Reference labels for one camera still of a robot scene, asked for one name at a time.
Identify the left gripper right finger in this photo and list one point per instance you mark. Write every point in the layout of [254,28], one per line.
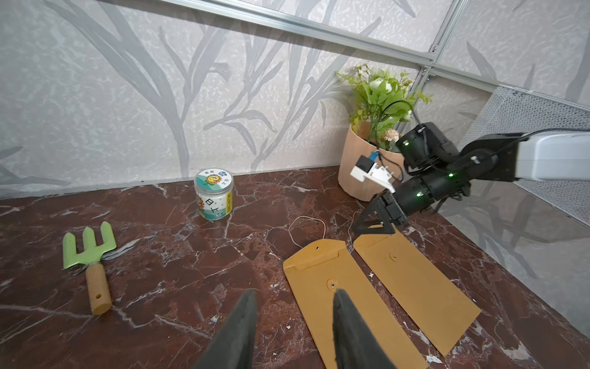
[354,343]

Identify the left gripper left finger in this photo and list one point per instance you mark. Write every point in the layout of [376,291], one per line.
[233,346]

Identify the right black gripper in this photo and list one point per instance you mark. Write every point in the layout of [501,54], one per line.
[432,162]

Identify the kraft file bag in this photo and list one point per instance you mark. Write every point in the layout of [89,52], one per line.
[439,309]
[315,273]

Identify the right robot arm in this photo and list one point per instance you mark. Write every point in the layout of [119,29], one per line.
[491,157]

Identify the peach flower pot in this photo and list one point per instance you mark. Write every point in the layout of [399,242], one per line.
[358,157]

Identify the green artificial plant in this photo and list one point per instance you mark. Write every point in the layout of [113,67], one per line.
[384,100]

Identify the green garden hand fork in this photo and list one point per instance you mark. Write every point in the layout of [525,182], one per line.
[97,284]

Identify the small labelled tin can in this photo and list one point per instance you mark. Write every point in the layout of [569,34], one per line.
[214,189]

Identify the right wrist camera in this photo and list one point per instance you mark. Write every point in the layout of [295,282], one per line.
[369,168]

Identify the aluminium frame back bar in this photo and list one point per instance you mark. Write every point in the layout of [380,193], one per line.
[258,15]

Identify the white wire mesh basket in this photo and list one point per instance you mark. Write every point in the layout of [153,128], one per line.
[553,164]

